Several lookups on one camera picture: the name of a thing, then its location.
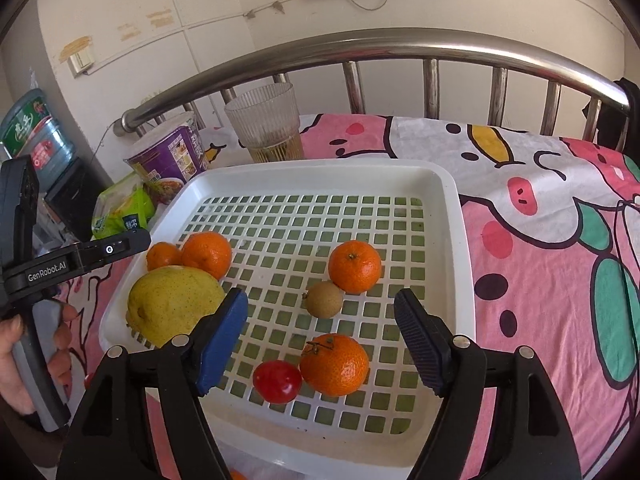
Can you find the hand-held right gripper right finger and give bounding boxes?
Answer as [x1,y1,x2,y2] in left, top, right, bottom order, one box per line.
[393,289,583,480]

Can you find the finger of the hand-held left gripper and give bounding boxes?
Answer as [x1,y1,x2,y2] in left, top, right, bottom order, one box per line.
[80,230,152,273]

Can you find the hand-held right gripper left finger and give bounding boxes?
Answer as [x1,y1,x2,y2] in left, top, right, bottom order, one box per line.
[56,287,249,480]

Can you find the small orange mandarin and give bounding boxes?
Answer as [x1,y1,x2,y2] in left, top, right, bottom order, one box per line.
[146,241,183,271]

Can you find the large yellow pear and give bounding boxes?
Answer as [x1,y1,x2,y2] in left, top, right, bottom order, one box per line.
[126,265,227,348]

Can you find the large red tomato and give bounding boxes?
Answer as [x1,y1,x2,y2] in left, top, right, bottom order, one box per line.
[252,360,302,404]

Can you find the white slotted drain tray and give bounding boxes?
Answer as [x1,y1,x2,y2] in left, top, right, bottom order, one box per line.
[98,158,476,478]

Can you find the orange mandarin with leafy stem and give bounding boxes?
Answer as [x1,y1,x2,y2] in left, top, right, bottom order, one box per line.
[299,333,370,397]

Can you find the brown kiwi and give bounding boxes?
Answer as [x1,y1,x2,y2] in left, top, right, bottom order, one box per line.
[305,281,344,318]

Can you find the person's left hand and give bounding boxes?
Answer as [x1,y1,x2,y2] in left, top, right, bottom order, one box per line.
[0,302,83,416]

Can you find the green snack packet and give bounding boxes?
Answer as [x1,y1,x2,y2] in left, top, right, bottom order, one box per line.
[91,172,156,239]

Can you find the black water dispenser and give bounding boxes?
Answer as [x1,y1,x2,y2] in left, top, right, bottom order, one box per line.
[42,159,113,246]

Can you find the blue water jug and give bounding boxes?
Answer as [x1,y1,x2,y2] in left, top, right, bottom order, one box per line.
[0,88,76,188]

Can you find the purple instant noodle bowl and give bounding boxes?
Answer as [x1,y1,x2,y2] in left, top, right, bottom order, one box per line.
[123,111,211,206]

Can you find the pink cartoon printed bed sheet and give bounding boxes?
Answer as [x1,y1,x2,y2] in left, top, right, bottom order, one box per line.
[50,112,640,480]

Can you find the ribbed clear glass cup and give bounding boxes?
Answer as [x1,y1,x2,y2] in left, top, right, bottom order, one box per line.
[224,83,305,164]

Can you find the black bag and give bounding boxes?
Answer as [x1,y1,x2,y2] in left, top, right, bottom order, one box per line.
[582,77,640,153]

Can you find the white wall switch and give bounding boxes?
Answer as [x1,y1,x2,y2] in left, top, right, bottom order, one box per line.
[68,50,95,77]

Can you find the steel bed rail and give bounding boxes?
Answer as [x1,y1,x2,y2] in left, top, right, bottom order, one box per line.
[113,29,632,141]

